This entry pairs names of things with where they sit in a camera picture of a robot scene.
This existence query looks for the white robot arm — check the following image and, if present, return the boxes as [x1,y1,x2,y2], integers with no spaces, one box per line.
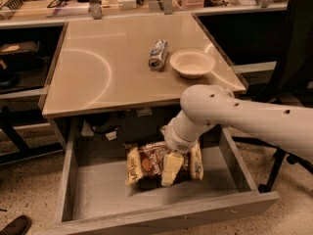
[163,85,313,190]

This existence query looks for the black cable under counter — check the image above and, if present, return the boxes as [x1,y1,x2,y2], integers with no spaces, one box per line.
[85,112,125,135]

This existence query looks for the white paper bowl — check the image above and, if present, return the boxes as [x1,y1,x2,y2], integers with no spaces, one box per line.
[170,49,215,79]

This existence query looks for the brown chip bag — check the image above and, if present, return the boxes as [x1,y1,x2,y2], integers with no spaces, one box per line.
[125,141,203,185]

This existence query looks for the black coil spring holder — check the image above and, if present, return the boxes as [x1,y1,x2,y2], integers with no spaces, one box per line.
[0,0,23,20]

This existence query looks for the brown shoe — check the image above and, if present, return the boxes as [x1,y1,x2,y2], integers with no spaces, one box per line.
[0,214,31,235]

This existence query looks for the long back workbench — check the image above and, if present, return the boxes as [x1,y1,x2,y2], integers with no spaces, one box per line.
[0,0,287,28]

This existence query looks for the open grey wooden drawer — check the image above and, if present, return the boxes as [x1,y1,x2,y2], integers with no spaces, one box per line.
[33,111,281,235]

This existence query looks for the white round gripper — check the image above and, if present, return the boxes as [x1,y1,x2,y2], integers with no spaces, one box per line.
[161,124,198,187]

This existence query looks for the silver soda can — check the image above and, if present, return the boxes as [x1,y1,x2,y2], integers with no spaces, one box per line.
[148,39,168,71]

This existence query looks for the beige counter cabinet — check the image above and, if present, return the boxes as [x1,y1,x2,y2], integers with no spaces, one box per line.
[42,14,246,144]

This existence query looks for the black office chair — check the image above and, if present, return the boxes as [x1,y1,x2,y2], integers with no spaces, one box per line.
[231,0,313,194]

